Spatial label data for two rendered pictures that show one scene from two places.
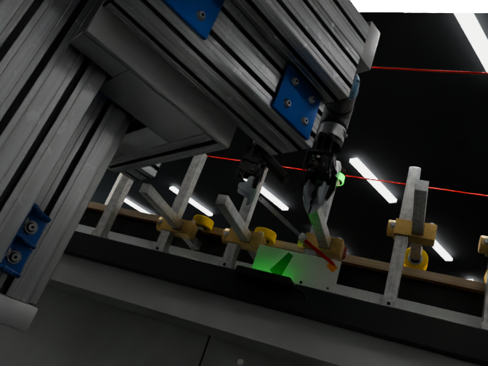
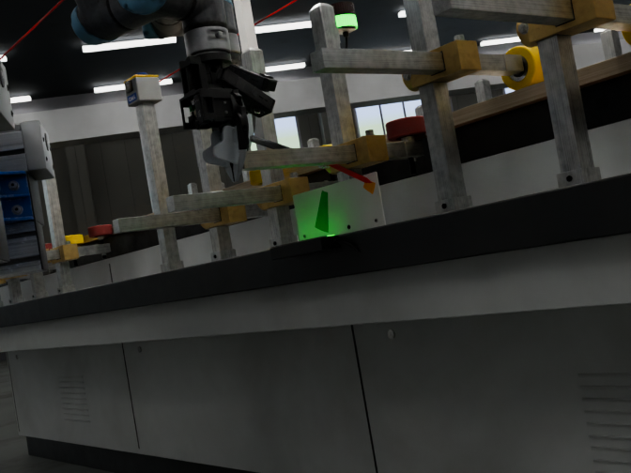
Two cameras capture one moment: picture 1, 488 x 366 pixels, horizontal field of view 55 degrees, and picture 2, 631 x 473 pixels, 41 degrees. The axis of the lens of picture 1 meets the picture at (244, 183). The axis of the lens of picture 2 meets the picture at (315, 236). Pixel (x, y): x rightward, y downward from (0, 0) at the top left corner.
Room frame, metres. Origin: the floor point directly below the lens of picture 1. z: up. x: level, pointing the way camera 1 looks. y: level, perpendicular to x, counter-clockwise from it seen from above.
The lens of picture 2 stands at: (-0.13, -0.92, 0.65)
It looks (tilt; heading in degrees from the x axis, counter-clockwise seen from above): 2 degrees up; 26
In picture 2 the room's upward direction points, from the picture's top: 10 degrees counter-clockwise
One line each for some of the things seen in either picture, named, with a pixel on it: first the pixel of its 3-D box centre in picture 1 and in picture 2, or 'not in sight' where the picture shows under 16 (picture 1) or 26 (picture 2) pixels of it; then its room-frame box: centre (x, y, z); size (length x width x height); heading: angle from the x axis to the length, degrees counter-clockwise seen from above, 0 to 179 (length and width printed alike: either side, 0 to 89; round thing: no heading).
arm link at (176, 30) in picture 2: not in sight; (167, 16); (1.32, 0.05, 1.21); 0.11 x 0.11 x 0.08; 35
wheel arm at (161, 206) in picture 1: (173, 221); (202, 218); (1.51, 0.18, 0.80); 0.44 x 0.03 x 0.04; 155
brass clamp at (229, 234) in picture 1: (243, 239); (282, 194); (1.47, -0.06, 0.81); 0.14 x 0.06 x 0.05; 65
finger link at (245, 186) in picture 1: (246, 188); not in sight; (1.37, -0.01, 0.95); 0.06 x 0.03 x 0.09; 85
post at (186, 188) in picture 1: (179, 207); (211, 186); (1.58, 0.19, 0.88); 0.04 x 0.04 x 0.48; 65
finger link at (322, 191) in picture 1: (318, 195); (227, 153); (1.07, -0.19, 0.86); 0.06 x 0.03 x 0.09; 155
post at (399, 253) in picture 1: (401, 236); (432, 82); (1.26, -0.49, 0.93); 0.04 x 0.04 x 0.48; 65
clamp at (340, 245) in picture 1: (320, 245); (355, 155); (1.36, -0.29, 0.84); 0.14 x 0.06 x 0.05; 65
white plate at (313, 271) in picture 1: (294, 267); (335, 209); (1.36, -0.23, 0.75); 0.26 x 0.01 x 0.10; 65
